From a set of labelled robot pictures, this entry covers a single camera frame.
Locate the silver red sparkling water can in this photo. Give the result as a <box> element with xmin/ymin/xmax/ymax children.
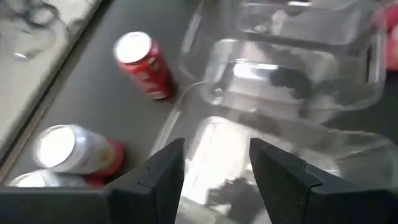
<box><xmin>33</xmin><ymin>124</ymin><xmax>126</xmax><ymax>175</ymax></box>
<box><xmin>7</xmin><ymin>169</ymin><xmax>106</xmax><ymax>189</ymax></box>

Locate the clear plastic bin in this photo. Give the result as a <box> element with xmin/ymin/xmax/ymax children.
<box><xmin>149</xmin><ymin>79</ymin><xmax>398</xmax><ymax>224</ymax></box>
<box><xmin>178</xmin><ymin>0</ymin><xmax>388</xmax><ymax>114</ymax></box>

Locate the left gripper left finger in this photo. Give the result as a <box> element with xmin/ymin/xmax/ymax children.
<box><xmin>0</xmin><ymin>138</ymin><xmax>187</xmax><ymax>224</ymax></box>

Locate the red Coca-Cola can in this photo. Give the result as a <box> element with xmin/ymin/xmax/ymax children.
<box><xmin>112</xmin><ymin>30</ymin><xmax>175</xmax><ymax>101</ymax></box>
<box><xmin>369</xmin><ymin>0</ymin><xmax>398</xmax><ymax>73</ymax></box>

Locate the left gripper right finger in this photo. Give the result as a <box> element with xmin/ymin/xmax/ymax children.
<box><xmin>248</xmin><ymin>138</ymin><xmax>398</xmax><ymax>224</ymax></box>

